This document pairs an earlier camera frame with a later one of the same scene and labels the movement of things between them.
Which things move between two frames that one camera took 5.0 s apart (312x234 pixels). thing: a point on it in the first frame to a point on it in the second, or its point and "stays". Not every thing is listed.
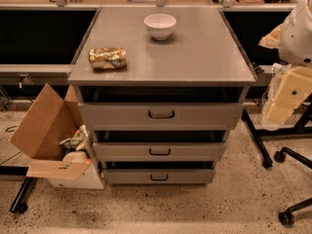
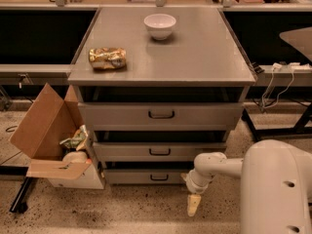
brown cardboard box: [47, 122] stays
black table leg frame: [304, 128] stays
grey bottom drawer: [159, 176] stays
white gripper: [297, 39] to [196, 185]
